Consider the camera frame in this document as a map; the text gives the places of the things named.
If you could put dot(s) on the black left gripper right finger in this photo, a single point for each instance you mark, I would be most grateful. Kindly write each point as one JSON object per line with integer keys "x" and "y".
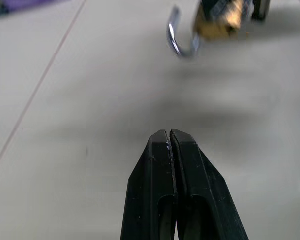
{"x": 205, "y": 197}

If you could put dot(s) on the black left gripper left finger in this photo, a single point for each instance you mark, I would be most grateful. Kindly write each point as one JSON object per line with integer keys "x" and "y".
{"x": 150, "y": 190}

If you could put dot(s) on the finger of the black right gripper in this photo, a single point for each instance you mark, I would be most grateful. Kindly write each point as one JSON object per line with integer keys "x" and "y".
{"x": 261, "y": 10}
{"x": 218, "y": 8}

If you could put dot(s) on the brass padlock with steel shackle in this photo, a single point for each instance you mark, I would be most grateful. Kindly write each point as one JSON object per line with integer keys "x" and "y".
{"x": 212, "y": 28}

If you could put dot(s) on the purple flat object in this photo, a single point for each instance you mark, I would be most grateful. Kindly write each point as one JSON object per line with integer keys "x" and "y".
{"x": 37, "y": 3}

